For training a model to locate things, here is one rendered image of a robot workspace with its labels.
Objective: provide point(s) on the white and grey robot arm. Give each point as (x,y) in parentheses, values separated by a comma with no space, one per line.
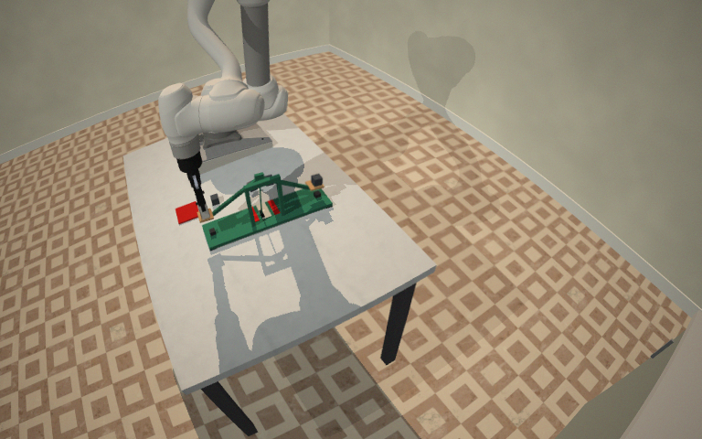
(226,104)

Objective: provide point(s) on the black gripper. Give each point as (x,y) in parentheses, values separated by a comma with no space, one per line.
(191,166)

